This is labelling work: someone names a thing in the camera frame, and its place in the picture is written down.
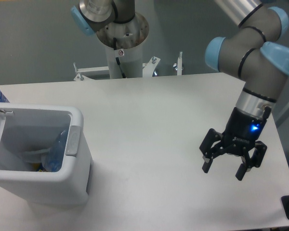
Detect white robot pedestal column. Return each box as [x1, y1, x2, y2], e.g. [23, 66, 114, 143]
[96, 13, 149, 79]

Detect white left frame bracket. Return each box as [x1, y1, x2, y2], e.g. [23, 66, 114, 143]
[73, 63, 110, 81]

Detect white upright clamp bracket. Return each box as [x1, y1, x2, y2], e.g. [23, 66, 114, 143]
[173, 51, 184, 76]

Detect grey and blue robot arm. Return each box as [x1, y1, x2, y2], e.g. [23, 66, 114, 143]
[71, 0, 289, 180]

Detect white frame bracket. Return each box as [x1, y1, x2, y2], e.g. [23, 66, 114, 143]
[73, 63, 110, 81]
[143, 56, 161, 78]

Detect crushed clear plastic bottle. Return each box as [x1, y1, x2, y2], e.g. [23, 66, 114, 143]
[42, 129, 68, 172]

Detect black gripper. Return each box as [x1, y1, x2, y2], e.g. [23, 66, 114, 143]
[199, 107, 267, 181]

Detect white right frame bracket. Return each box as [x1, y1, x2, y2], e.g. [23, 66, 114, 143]
[143, 56, 161, 78]

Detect white plastic trash can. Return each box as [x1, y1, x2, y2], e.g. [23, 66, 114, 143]
[0, 103, 93, 205]

